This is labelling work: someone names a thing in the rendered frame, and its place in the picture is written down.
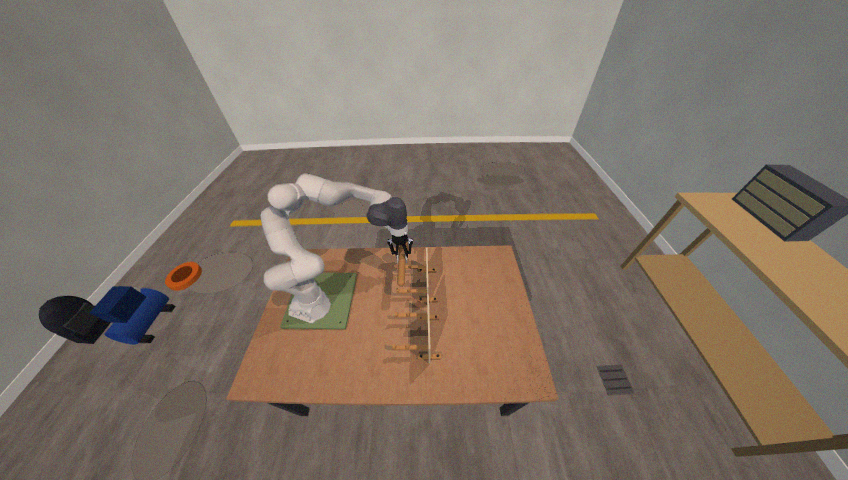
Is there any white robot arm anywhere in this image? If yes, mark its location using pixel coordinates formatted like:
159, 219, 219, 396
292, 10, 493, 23
260, 173, 408, 324

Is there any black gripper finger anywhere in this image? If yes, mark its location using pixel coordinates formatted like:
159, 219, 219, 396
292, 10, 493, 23
401, 238, 413, 263
387, 239, 399, 263

